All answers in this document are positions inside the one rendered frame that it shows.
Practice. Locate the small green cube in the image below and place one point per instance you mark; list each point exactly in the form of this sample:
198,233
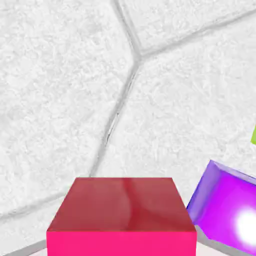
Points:
254,137

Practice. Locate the small red cube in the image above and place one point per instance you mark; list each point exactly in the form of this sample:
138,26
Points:
122,216

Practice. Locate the small purple cube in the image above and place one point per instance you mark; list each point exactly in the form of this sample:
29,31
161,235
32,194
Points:
226,206

